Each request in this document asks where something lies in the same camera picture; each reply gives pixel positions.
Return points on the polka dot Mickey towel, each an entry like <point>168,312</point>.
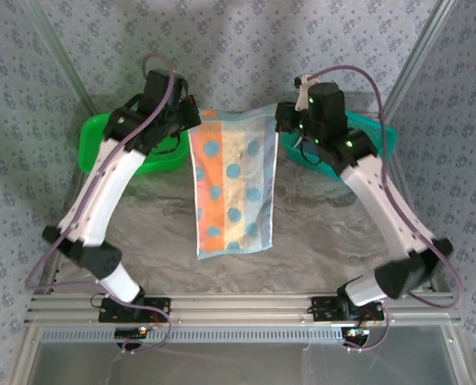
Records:
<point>234,180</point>

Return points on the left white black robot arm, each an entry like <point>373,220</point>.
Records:
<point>102,192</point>

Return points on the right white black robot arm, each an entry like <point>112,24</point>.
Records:
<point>384,208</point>

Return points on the teal plastic basket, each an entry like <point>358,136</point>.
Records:
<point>288,144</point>

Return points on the green plastic basket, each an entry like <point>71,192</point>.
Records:
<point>87,148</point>

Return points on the grey metal panel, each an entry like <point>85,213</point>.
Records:
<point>238,365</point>

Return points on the aluminium frame post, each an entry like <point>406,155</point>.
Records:
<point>415,60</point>
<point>66,64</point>

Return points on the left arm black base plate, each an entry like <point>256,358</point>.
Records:
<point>164,305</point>

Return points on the aluminium rail beam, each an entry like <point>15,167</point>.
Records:
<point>242,309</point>

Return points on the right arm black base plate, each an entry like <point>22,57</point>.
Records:
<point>326,314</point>

